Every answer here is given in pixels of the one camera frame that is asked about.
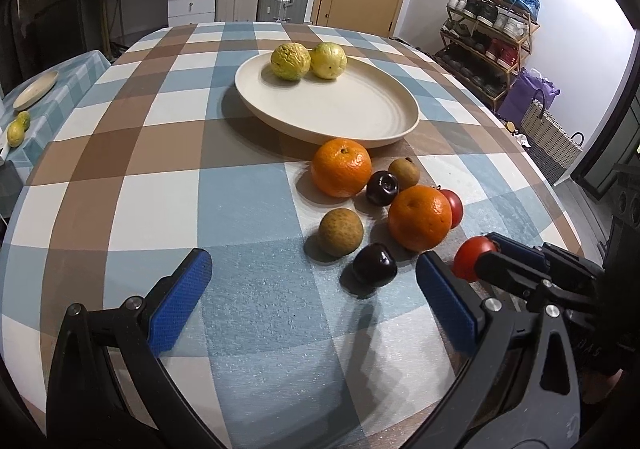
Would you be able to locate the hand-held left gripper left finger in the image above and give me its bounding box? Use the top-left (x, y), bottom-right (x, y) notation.
top-left (47, 248), bottom-right (226, 449)

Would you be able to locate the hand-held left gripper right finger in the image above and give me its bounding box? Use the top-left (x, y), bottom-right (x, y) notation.
top-left (400, 251), bottom-right (583, 449)

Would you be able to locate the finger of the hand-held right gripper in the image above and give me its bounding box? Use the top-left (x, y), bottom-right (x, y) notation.
top-left (474, 251), bottom-right (592, 316)
top-left (486, 231), bottom-right (603, 290)

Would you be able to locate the red tomato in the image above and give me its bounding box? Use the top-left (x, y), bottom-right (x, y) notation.
top-left (453, 236), bottom-right (498, 283)
top-left (435, 186), bottom-right (464, 230)

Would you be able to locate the dark purple plum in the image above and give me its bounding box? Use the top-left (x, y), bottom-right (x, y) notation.
top-left (365, 170), bottom-right (400, 207)
top-left (352, 243), bottom-right (399, 288)

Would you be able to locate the orange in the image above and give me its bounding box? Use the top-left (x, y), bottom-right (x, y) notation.
top-left (388, 185), bottom-right (453, 252)
top-left (311, 138), bottom-right (373, 199)

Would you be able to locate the brown longan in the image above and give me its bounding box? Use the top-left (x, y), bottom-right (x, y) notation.
top-left (318, 208), bottom-right (364, 258)
top-left (388, 157), bottom-right (420, 191)

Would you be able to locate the cream ceramic plate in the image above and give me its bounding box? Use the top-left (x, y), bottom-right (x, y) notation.
top-left (235, 48), bottom-right (420, 150)

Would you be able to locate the woven basket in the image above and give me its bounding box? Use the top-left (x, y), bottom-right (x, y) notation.
top-left (520, 89), bottom-right (585, 186)

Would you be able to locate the purple bag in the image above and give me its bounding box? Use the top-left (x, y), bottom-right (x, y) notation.
top-left (497, 68), bottom-right (561, 126)

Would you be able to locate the shoe rack with shoes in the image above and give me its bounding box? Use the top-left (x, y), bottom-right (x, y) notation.
top-left (436, 0), bottom-right (542, 97)

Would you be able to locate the side table checkered cloth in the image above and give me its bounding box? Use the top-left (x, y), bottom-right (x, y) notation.
top-left (0, 49), bottom-right (113, 170)

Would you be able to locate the small wooden plate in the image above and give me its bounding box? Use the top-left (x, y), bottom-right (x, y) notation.
top-left (12, 70), bottom-right (60, 111)

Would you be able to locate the wrinkled yellow passion fruit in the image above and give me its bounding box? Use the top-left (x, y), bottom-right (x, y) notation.
top-left (270, 43), bottom-right (312, 81)

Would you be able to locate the smooth yellow passion fruit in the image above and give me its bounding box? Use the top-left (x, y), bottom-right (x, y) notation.
top-left (310, 42), bottom-right (348, 80)

